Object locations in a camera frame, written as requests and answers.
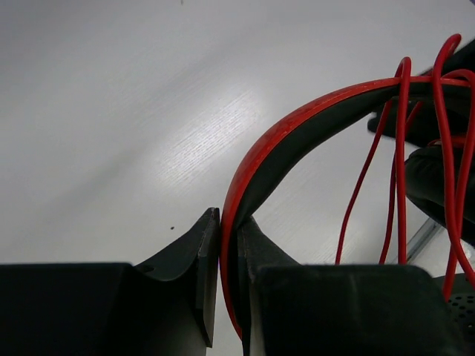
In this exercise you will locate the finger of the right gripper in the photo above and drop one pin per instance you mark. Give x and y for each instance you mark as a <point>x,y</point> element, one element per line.
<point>451,57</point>

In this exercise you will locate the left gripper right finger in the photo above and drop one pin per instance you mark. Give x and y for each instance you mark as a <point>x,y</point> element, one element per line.
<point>286,308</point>

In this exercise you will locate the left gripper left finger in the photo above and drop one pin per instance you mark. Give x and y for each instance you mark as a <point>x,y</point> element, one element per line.
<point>162,306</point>

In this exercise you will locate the red black headphones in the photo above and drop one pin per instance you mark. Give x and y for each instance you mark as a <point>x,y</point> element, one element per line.
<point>437,113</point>

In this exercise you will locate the aluminium rail at front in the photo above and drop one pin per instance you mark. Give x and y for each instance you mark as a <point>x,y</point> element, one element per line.
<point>416,244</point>

